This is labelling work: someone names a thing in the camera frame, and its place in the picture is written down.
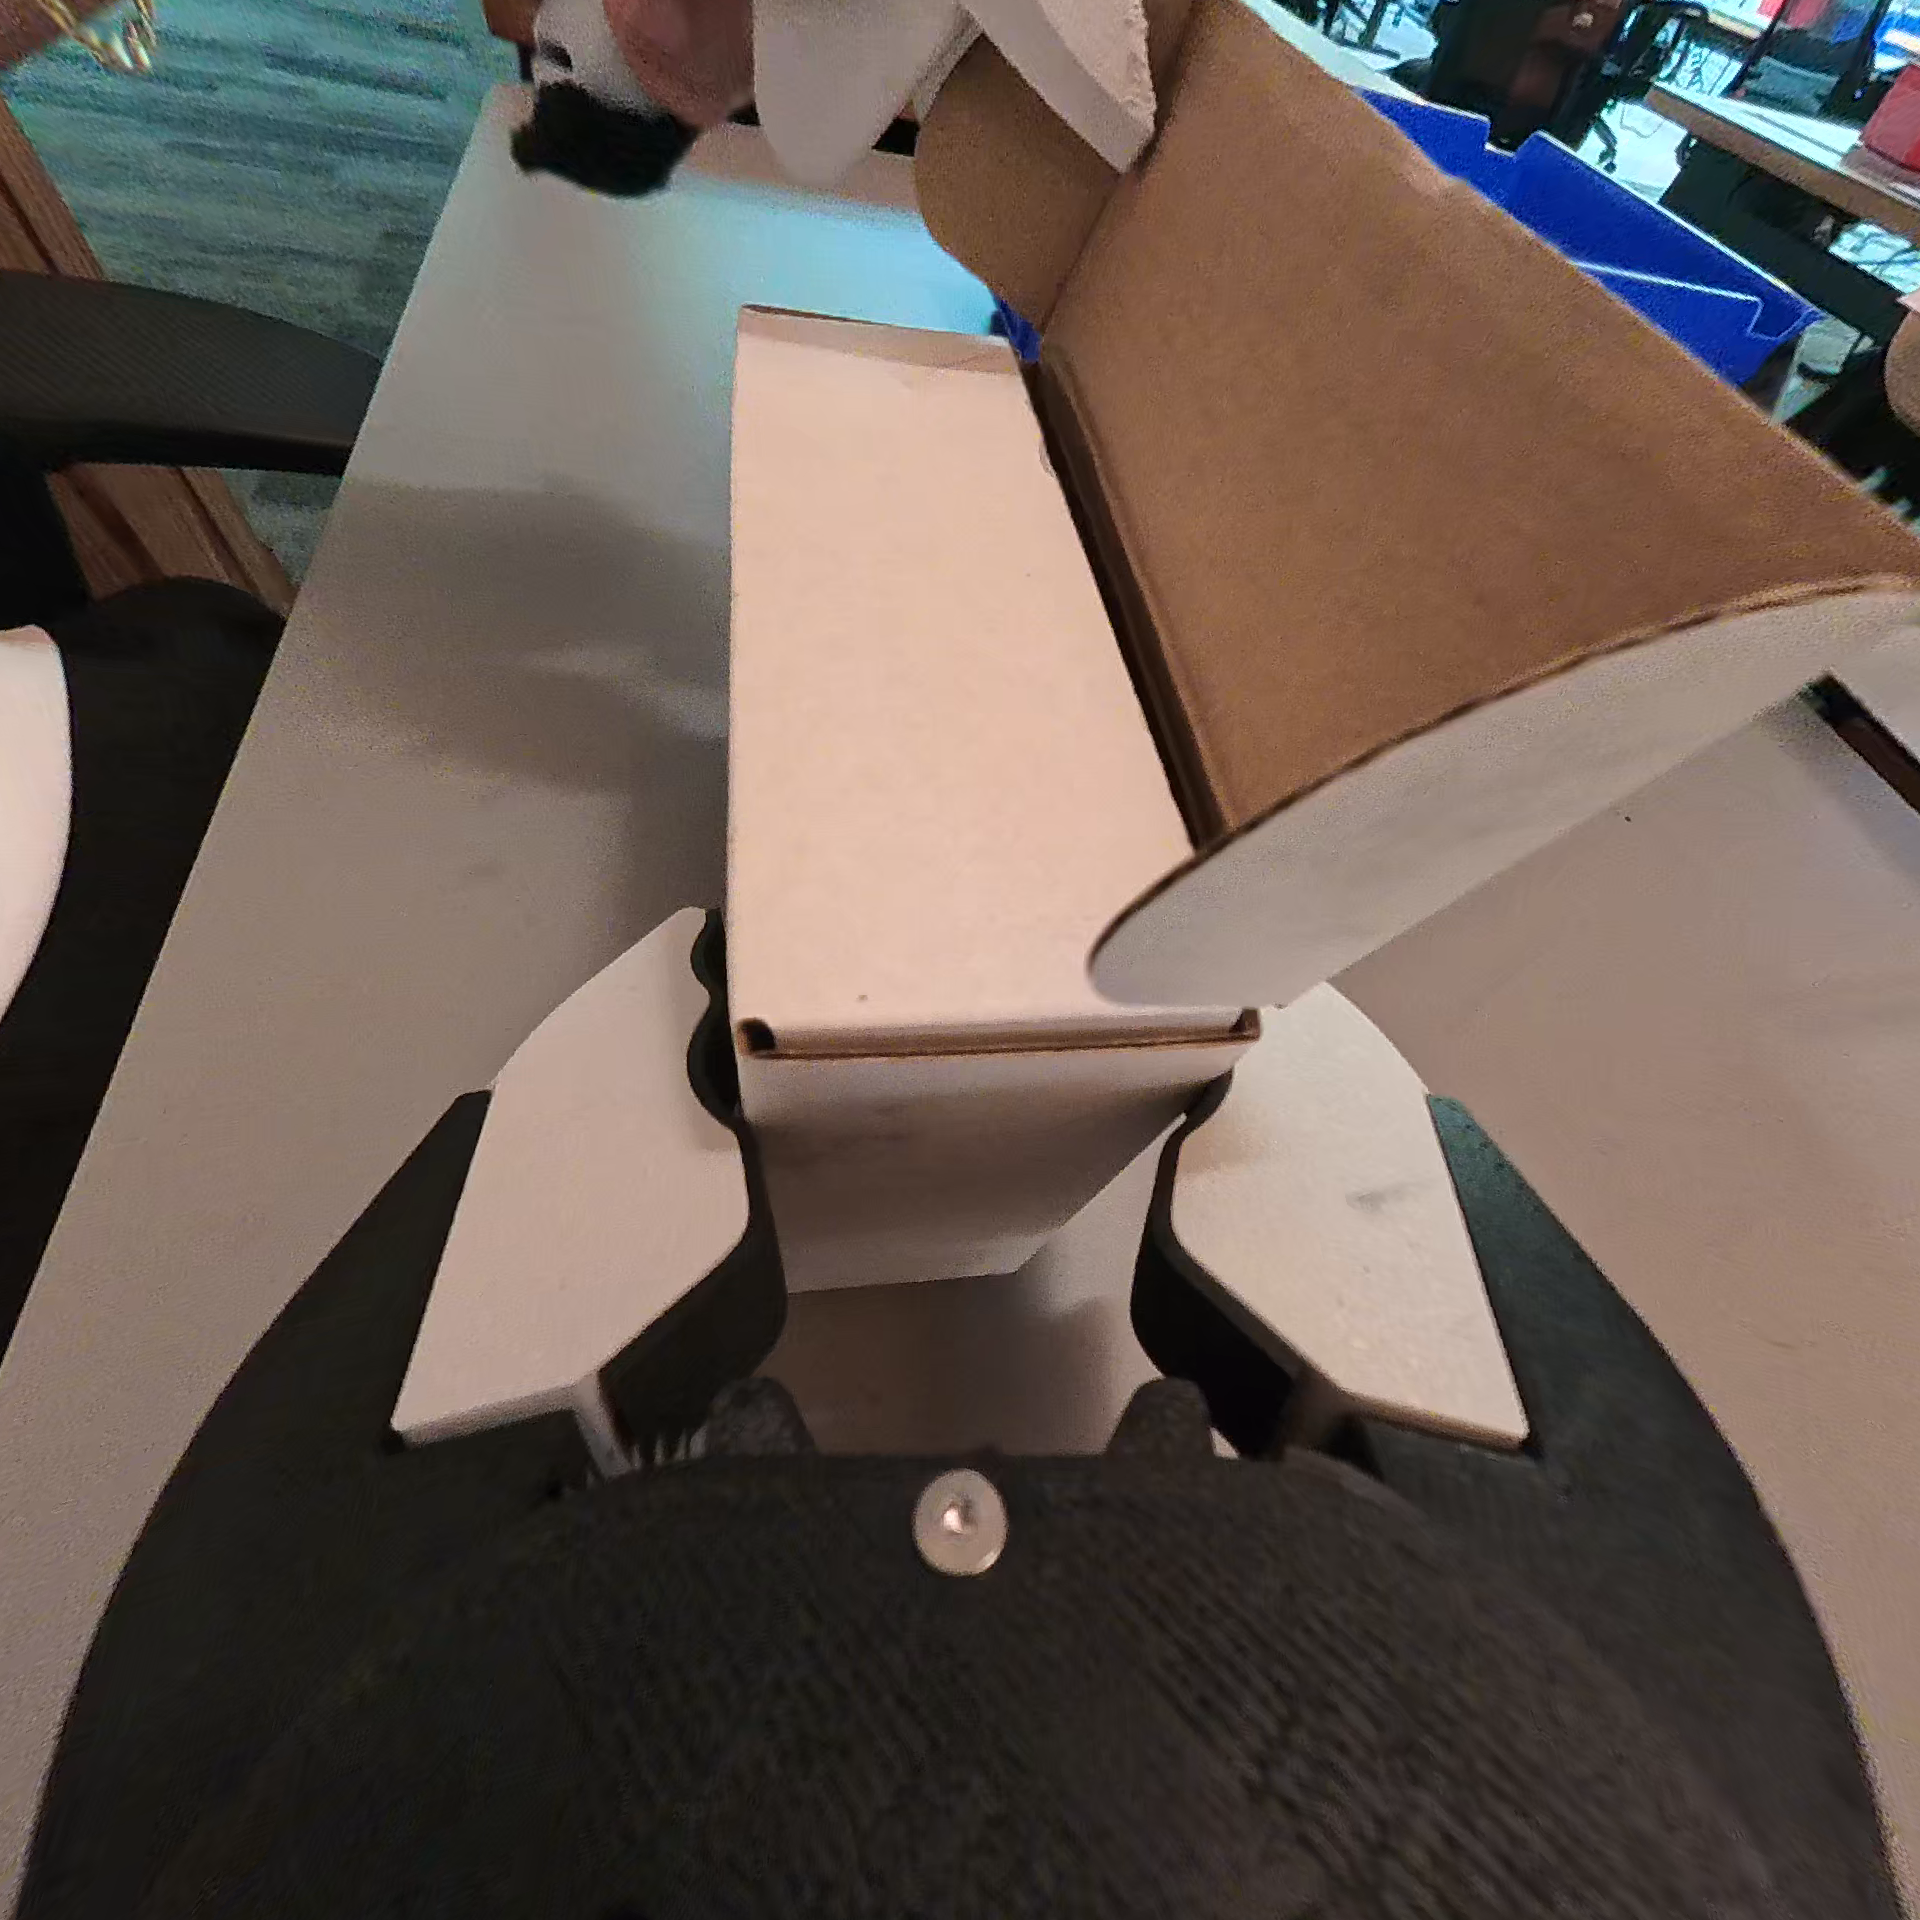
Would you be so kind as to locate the background wooden table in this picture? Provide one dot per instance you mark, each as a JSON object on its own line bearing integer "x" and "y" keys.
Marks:
{"x": 1785, "y": 151}

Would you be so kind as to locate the wooden post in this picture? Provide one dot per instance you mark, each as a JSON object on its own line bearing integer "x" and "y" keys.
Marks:
{"x": 165, "y": 524}

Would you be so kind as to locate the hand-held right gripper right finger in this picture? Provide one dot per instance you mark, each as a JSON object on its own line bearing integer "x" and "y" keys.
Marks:
{"x": 1337, "y": 1229}

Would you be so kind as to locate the white cardboard box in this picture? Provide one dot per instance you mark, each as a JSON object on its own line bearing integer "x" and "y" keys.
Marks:
{"x": 914, "y": 672}

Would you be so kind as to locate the blue plastic bin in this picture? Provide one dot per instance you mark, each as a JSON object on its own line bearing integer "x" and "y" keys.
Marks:
{"x": 1621, "y": 240}

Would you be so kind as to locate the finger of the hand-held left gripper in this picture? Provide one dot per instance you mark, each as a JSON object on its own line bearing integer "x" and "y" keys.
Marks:
{"x": 1072, "y": 66}
{"x": 858, "y": 76}

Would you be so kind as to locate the black office chair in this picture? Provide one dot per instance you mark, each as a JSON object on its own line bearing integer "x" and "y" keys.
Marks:
{"x": 151, "y": 376}

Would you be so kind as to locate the person's left hand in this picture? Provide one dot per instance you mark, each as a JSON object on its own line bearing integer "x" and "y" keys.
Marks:
{"x": 683, "y": 53}

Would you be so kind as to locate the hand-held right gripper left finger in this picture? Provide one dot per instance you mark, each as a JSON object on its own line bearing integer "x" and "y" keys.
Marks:
{"x": 587, "y": 1199}

